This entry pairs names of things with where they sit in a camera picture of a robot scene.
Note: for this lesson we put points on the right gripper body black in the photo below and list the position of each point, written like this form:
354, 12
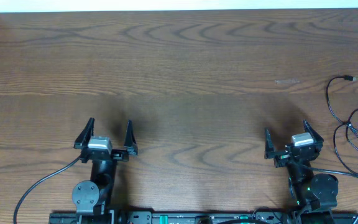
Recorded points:
282, 159

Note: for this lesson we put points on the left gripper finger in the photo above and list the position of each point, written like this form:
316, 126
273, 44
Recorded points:
130, 143
81, 142

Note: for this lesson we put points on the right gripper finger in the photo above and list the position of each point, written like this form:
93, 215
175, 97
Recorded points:
314, 138
269, 147

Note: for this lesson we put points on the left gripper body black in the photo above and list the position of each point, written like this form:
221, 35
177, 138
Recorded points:
122, 157

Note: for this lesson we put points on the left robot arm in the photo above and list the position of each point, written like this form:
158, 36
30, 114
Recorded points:
92, 197

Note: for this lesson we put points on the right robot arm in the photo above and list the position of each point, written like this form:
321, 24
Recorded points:
315, 193

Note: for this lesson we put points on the clear tape patch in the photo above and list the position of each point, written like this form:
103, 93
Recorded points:
287, 81

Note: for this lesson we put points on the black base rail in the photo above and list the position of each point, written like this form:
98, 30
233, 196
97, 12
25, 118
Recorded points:
147, 217

